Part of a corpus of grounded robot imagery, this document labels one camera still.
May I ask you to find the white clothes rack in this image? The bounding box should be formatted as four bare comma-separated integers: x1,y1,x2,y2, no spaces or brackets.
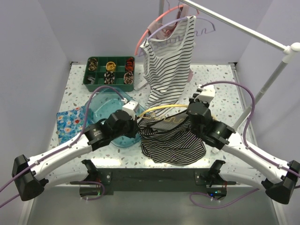
135,0,300,153

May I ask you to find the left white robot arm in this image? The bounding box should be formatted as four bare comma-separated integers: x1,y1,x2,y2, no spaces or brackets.
12,110,138,201

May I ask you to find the teal transparent plastic bin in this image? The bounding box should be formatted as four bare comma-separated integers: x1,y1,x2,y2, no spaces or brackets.
84,89,140,148

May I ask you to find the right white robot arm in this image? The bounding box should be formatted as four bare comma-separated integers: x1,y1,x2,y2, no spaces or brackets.
187,98,300,204

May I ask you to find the black beige patterned sock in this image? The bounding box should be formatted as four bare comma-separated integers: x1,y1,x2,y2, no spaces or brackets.
104,71,115,84

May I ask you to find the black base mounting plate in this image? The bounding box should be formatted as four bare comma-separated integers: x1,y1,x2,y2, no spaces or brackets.
71,168,225,196

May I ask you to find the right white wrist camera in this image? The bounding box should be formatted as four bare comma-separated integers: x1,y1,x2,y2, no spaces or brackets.
193,84,216,104

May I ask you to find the yellow rolled sock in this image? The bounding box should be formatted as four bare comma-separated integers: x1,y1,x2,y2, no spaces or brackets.
105,61,116,72

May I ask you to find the red black rolled sock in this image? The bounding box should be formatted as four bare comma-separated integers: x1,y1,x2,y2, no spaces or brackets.
125,57,135,71

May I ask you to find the pink plastic hanger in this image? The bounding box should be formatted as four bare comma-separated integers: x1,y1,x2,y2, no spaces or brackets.
134,4,200,56

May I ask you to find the green compartment organizer tray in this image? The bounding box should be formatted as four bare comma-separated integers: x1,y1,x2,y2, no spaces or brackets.
82,56,135,92

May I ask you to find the yellow plastic hanger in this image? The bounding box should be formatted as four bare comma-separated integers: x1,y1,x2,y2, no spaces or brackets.
138,104,188,124

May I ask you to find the blue floral folded cloth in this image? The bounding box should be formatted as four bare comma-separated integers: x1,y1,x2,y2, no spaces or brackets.
56,106,86,144

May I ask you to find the grey black rolled sock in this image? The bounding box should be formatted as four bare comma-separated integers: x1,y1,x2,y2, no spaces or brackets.
87,76,95,84

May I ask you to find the purple plastic hanger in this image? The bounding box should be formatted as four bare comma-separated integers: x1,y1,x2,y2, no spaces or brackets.
134,15,216,56

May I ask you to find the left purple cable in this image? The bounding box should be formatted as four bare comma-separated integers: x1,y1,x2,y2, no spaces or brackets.
0,85,128,208

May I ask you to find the brown white patterned sock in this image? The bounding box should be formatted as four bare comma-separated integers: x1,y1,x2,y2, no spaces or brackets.
123,71,134,84

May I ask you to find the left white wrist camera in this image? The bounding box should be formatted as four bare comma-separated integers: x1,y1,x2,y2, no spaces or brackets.
122,100,139,119

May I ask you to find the brown patterned rolled sock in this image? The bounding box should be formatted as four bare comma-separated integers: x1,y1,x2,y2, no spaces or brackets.
87,58,98,71

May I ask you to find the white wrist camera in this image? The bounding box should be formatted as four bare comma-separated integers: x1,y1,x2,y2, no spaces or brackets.
122,100,139,119
193,84,216,104

